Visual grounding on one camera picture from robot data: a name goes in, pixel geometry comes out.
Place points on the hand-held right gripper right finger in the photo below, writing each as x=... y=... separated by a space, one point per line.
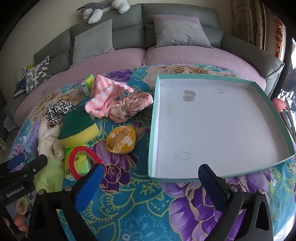
x=212 y=185

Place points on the teal cardboard tray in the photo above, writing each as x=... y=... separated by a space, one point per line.
x=208 y=127

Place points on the red hanging decoration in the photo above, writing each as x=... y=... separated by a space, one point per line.
x=278 y=34

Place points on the green yellow sponge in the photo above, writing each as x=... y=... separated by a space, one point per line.
x=76 y=125

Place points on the floral teal blanket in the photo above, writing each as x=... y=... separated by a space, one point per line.
x=138 y=208

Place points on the pink plastic stool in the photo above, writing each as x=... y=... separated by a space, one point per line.
x=278 y=105

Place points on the black white patterned cushion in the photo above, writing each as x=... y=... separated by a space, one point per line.
x=38 y=74

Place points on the green tissue packet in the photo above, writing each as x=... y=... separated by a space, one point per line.
x=87 y=84
x=79 y=164

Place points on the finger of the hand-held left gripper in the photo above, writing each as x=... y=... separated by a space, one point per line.
x=15 y=160
x=34 y=165

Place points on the cream knitted cloth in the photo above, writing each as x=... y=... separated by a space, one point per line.
x=47 y=141

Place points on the yellow book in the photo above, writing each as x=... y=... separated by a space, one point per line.
x=29 y=67

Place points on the beige patterned curtain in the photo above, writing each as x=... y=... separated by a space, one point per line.
x=245 y=20

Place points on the person's left hand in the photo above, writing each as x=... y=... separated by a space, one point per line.
x=22 y=206

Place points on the dusty pink towel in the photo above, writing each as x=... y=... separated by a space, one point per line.
x=129 y=104

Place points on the leopard print scrunchie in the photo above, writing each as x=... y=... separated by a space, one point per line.
x=54 y=113

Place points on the light green cloth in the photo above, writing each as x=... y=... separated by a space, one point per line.
x=50 y=178

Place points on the orange pouch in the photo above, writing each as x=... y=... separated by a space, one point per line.
x=120 y=141

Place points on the grey leather sofa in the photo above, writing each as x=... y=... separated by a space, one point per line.
x=129 y=23

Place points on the grey cushion with lilac band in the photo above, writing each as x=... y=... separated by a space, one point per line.
x=178 y=32

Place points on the pink white knitted cloth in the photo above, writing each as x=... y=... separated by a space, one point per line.
x=101 y=92

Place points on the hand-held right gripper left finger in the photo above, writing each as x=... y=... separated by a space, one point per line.
x=90 y=185

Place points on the dark blue cushion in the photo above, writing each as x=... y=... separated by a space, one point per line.
x=20 y=88

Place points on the plain grey cushion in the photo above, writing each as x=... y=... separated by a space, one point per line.
x=92 y=44

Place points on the dark door frame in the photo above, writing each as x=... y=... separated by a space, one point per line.
x=288 y=58

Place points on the grey white plush husky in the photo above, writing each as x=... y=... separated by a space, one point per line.
x=97 y=7

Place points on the lilac ribbed seat cushion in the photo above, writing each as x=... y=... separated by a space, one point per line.
x=104 y=60
x=185 y=58

